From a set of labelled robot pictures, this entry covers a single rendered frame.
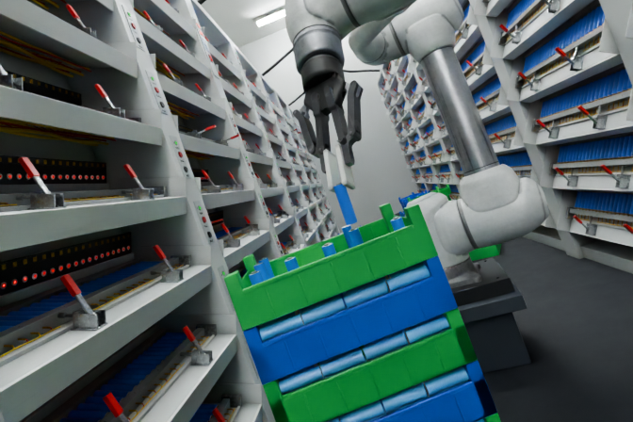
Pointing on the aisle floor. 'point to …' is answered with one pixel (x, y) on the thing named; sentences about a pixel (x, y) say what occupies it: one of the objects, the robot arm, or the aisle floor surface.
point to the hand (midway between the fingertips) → (338, 169)
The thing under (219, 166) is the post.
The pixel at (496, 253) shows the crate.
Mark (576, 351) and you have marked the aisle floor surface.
